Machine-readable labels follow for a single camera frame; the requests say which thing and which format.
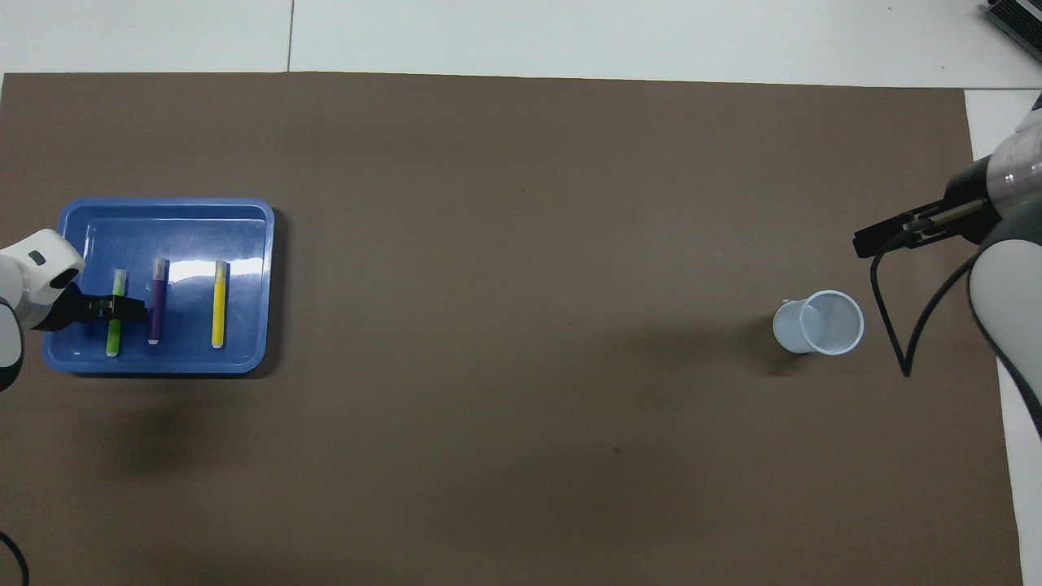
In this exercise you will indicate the clear plastic cup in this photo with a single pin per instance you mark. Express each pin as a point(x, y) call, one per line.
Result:
point(802, 325)

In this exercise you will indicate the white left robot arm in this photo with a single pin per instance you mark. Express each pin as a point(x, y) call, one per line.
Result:
point(32, 268)

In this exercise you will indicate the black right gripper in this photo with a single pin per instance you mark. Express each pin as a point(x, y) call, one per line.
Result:
point(973, 203)

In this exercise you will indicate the brown table mat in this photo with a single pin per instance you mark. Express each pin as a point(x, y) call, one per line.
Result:
point(521, 244)

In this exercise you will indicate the green marker pen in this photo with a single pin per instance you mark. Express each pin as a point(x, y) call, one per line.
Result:
point(114, 338)

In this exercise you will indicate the blue plastic tray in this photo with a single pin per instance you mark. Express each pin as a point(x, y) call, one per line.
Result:
point(244, 244)

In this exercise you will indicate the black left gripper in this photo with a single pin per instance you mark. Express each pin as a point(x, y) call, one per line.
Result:
point(69, 309)

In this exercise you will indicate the yellow marker pen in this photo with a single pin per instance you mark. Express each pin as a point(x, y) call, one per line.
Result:
point(220, 309)

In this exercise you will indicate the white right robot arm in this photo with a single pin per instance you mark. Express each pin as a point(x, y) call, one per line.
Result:
point(1013, 293)

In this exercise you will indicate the grey striped device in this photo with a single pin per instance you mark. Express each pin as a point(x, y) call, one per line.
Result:
point(1017, 16)

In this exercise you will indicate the purple marker pen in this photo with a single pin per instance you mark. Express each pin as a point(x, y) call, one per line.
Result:
point(157, 321)

